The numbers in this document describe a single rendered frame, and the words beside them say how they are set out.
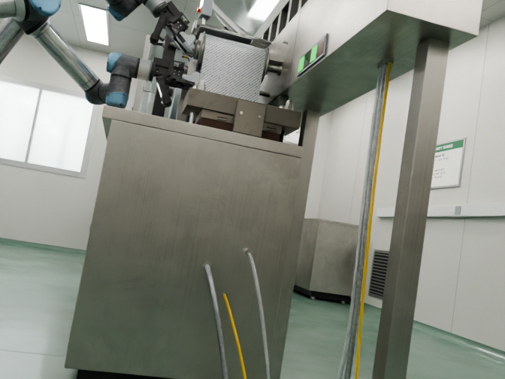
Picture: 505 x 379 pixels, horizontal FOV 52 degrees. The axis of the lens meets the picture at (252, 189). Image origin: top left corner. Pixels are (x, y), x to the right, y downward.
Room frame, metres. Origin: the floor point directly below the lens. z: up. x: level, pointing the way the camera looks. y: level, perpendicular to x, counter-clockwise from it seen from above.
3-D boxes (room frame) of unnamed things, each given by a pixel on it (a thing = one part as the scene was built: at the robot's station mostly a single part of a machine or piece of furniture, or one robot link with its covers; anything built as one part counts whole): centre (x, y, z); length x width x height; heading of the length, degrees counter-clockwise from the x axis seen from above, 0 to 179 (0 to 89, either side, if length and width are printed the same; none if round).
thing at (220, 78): (1.94, 0.15, 1.11); 0.23 x 0.01 x 0.18; 103
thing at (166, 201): (2.90, 0.45, 0.43); 2.52 x 0.64 x 0.86; 13
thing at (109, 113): (2.90, 0.46, 0.88); 2.52 x 0.66 x 0.04; 13
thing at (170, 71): (1.89, 0.38, 1.12); 0.12 x 0.08 x 0.09; 103
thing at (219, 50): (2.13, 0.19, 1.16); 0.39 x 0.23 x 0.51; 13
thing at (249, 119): (1.75, 0.05, 0.97); 0.10 x 0.03 x 0.11; 103
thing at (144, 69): (1.87, 0.46, 1.11); 0.08 x 0.05 x 0.08; 13
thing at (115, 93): (1.86, 0.55, 1.01); 0.11 x 0.08 x 0.11; 46
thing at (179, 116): (2.00, 0.33, 1.05); 0.06 x 0.05 x 0.31; 103
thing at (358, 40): (2.71, 0.00, 1.29); 3.10 x 0.28 x 0.30; 13
